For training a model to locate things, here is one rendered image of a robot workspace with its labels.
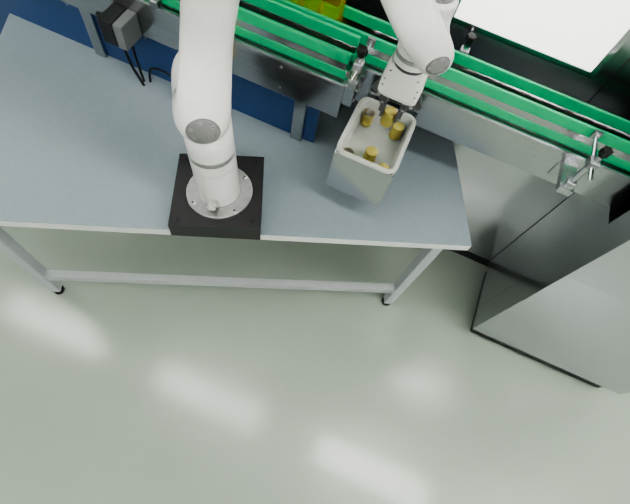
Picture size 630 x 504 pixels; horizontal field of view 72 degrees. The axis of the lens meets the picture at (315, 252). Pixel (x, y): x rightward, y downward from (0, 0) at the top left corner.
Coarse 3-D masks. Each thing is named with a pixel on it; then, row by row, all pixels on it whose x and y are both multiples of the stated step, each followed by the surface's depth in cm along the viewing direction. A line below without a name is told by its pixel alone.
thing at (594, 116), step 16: (352, 16) 122; (368, 16) 120; (368, 32) 124; (384, 32) 122; (464, 64) 120; (480, 64) 118; (496, 80) 121; (512, 80) 119; (528, 80) 117; (528, 96) 121; (544, 96) 119; (560, 96) 117; (560, 112) 121; (576, 112) 119; (592, 112) 117; (608, 112) 116; (608, 128) 120; (624, 128) 117
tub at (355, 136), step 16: (368, 112) 127; (352, 128) 122; (368, 128) 128; (384, 128) 129; (352, 144) 125; (368, 144) 126; (384, 144) 126; (400, 144) 125; (384, 160) 124; (400, 160) 116
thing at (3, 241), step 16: (0, 240) 141; (16, 256) 152; (32, 256) 161; (432, 256) 155; (32, 272) 166; (48, 272) 172; (64, 272) 173; (80, 272) 173; (96, 272) 174; (112, 272) 175; (416, 272) 169; (48, 288) 182; (64, 288) 189; (272, 288) 185; (288, 288) 186; (304, 288) 186; (320, 288) 186; (336, 288) 186; (352, 288) 186; (368, 288) 187; (384, 288) 188; (400, 288) 185; (384, 304) 206
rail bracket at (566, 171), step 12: (600, 132) 112; (600, 156) 105; (552, 168) 126; (564, 168) 120; (576, 168) 120; (588, 168) 109; (564, 180) 117; (576, 180) 114; (588, 180) 106; (564, 192) 118
